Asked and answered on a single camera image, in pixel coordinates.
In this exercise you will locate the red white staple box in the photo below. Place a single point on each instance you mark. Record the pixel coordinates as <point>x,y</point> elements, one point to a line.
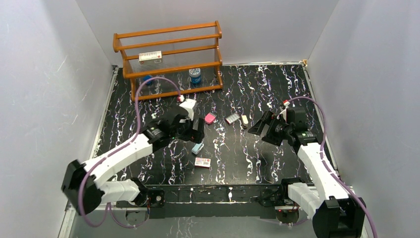
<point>202,162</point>

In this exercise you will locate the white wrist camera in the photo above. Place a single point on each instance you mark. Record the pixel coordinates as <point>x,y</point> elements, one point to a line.
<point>190,106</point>
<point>283,114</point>

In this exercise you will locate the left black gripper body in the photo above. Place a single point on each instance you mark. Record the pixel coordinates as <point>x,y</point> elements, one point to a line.
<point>199,130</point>

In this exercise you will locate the grey staple strip box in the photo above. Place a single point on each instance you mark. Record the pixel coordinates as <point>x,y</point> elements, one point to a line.
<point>232,118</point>

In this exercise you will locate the small blue box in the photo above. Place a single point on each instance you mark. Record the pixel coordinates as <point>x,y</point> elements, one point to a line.
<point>148,80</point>

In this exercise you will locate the blue round tin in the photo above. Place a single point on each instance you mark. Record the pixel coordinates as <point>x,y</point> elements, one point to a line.
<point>195,75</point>

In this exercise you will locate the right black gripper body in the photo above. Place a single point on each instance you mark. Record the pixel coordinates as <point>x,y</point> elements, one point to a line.
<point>287,129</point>

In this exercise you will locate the orange wooden shelf rack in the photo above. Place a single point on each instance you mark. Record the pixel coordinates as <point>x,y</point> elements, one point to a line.
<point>183,48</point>

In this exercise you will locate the white staple box on shelf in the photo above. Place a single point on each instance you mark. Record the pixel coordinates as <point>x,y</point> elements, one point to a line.
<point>149,58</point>

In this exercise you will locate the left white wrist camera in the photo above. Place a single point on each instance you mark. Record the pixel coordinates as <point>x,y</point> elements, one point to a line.
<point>190,106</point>

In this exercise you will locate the beige small eraser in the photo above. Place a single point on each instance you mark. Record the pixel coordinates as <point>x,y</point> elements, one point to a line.
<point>244,121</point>

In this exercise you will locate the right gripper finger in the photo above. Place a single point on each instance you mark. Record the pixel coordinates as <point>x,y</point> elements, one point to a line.
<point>271,137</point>
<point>258,127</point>

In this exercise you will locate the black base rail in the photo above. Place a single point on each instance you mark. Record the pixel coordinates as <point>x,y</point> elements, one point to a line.
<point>238,200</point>

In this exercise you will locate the light blue stapler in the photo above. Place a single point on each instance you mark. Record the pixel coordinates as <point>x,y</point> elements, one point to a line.
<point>197,148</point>

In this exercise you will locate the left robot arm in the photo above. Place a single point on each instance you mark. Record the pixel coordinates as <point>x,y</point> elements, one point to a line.
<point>87,185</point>

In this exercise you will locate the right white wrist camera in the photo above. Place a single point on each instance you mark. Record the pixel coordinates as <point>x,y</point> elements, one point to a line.
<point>283,114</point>

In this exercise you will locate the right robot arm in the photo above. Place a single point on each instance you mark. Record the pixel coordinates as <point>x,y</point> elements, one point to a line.
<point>333,212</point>

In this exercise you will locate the pink eraser block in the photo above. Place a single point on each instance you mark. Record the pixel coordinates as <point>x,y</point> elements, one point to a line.
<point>210,118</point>

